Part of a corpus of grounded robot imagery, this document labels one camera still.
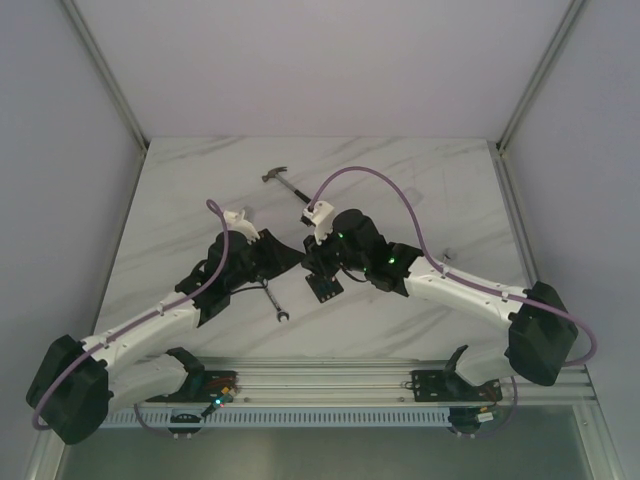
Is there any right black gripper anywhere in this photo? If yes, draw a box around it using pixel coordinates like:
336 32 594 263
301 222 368 280

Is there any black fuse box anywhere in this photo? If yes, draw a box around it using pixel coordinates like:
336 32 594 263
305 273 344 303

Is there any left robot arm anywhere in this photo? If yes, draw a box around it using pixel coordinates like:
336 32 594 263
26 229 304 445

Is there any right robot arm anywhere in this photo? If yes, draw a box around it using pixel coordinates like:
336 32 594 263
301 202 578 399

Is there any clear plastic fuse cover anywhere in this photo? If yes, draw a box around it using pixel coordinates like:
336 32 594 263
404 187 424 205

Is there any silver wrench centre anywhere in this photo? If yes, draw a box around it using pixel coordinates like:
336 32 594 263
261 279 290 323

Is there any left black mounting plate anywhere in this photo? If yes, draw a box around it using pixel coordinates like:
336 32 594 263
148 370 238 403

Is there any black mounting plate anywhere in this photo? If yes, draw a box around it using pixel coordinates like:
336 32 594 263
148 370 238 403
405 370 503 403

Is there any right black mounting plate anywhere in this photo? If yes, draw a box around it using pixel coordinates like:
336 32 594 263
405 370 503 403

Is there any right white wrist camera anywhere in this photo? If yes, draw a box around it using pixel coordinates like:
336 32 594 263
302 201 336 245

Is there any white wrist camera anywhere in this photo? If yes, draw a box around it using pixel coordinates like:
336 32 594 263
302 201 336 245
223 209 260 243

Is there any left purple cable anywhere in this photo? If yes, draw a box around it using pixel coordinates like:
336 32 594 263
30 198 231 431

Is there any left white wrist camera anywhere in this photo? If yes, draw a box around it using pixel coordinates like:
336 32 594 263
223 209 260 243

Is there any aluminium rail base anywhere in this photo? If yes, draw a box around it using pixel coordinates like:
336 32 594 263
134 349 597 407

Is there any grey slotted cable duct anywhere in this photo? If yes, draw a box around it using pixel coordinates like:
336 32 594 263
101 406 464 429

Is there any right aluminium frame post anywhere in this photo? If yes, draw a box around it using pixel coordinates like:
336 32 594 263
496 0 589 155

